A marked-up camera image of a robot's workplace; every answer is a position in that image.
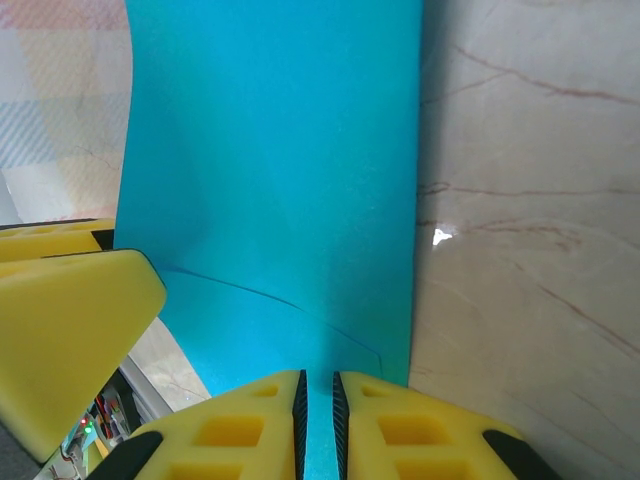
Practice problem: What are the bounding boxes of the blue paper sheet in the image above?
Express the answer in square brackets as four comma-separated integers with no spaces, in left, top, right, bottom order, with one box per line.
[112,0,426,480]

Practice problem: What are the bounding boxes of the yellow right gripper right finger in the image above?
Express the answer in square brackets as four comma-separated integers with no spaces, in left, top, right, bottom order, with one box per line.
[332,370,565,480]

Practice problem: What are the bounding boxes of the aluminium slotted mounting rail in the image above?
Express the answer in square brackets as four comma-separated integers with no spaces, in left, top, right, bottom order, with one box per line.
[119,357,169,426]

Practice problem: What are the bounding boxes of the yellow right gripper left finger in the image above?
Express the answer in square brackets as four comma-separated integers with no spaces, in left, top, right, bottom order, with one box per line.
[87,369,308,480]

